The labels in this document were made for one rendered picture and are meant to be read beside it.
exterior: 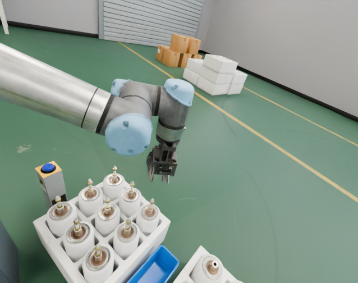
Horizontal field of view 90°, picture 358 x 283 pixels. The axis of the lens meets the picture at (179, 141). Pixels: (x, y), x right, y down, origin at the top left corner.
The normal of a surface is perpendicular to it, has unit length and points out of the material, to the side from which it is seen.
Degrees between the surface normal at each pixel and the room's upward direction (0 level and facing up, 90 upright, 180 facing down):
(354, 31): 90
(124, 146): 90
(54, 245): 0
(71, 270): 0
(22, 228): 0
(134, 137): 90
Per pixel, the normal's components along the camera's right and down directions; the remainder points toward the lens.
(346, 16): -0.78, 0.19
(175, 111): 0.11, 0.59
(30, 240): 0.23, -0.80
